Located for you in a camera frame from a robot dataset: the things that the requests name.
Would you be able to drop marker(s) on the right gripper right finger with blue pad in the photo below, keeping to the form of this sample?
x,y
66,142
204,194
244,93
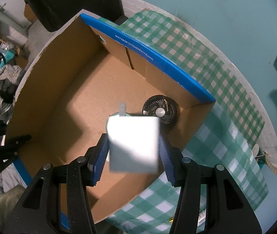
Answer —
x,y
170,160

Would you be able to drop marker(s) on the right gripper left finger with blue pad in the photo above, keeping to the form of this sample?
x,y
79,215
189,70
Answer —
x,y
82,172

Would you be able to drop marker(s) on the white power adapter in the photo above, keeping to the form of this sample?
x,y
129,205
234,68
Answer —
x,y
134,143

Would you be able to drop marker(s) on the black round fan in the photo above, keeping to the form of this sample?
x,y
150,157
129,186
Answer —
x,y
163,107

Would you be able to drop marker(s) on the cardboard box blue tape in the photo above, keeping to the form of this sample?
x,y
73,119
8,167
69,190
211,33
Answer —
x,y
77,82

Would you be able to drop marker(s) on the green white checkered tablecloth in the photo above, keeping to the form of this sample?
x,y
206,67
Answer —
x,y
220,187

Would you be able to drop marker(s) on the small checkered green cloth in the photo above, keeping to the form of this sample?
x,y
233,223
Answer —
x,y
175,42

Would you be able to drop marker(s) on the striped black white garment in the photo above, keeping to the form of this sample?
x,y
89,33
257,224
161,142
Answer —
x,y
10,78

